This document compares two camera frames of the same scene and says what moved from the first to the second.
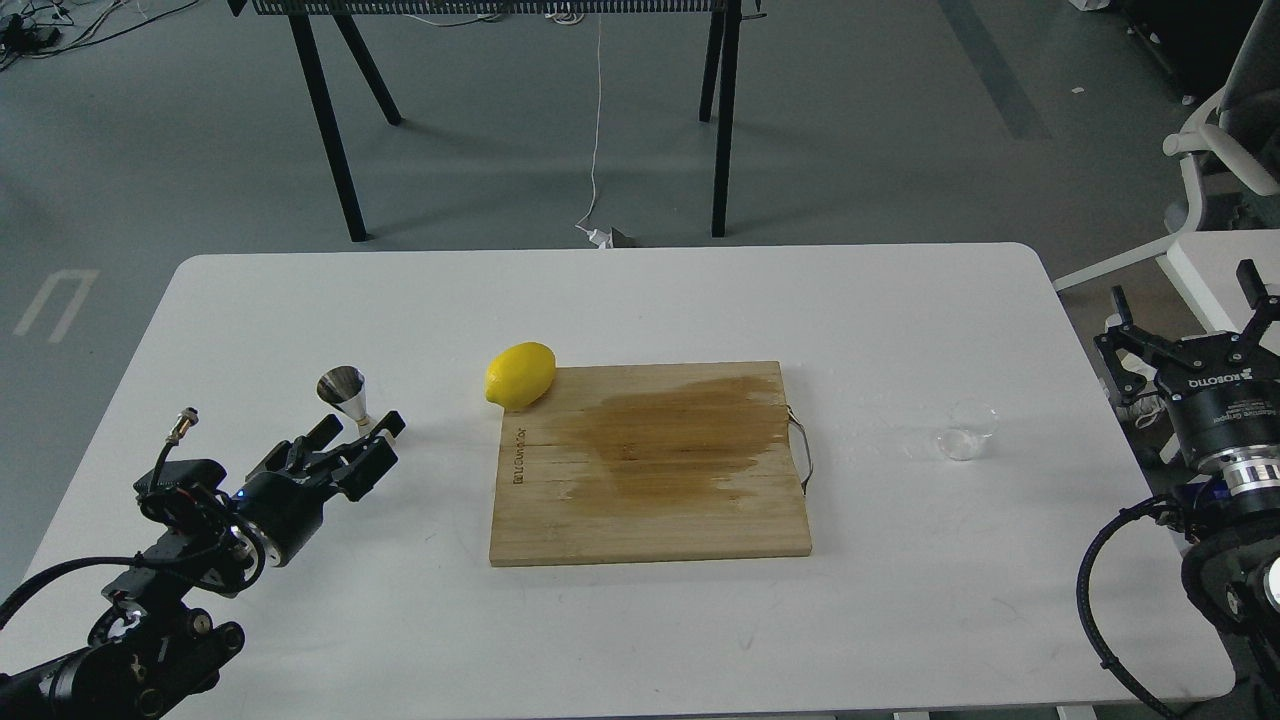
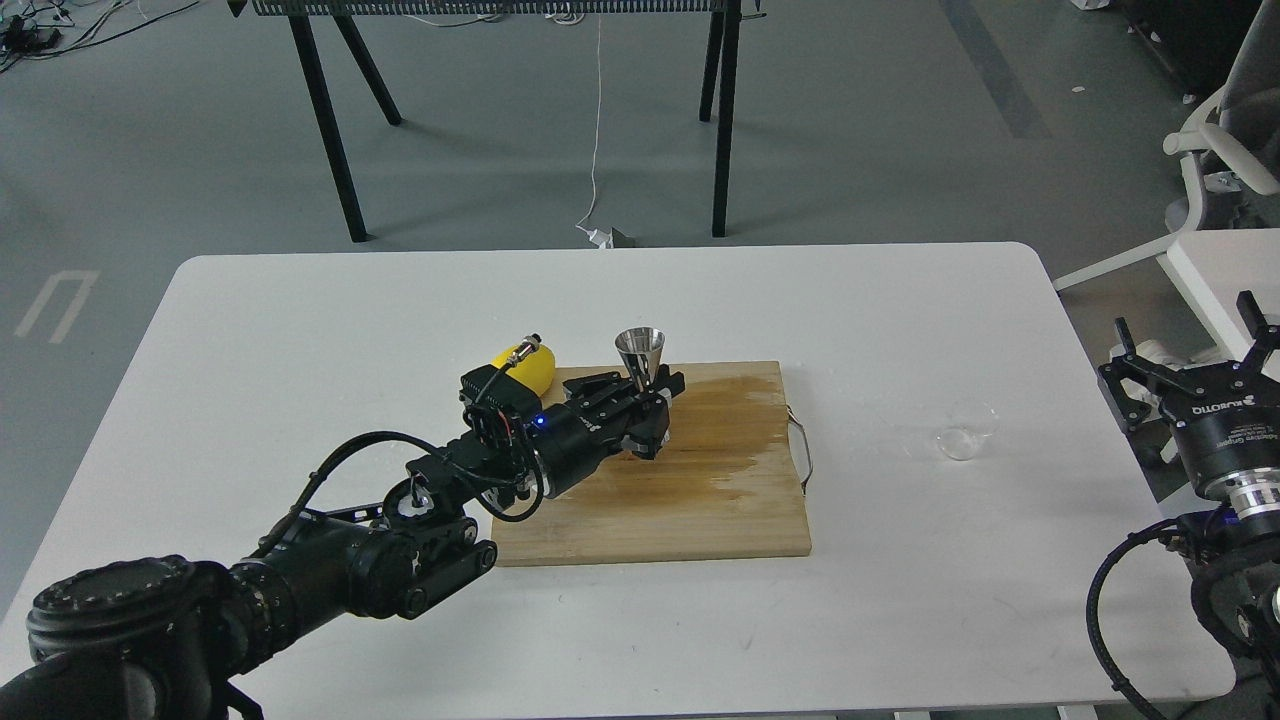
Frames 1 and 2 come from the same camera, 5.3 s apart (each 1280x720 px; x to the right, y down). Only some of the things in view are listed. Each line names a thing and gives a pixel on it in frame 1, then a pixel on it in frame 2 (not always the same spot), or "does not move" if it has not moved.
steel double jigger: [344, 387] -> [641, 349]
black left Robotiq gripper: [286, 513] -> [570, 448]
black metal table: [720, 71] does not move
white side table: [1203, 265] does not move
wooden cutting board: [648, 462] does not move
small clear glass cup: [966, 429] does not move
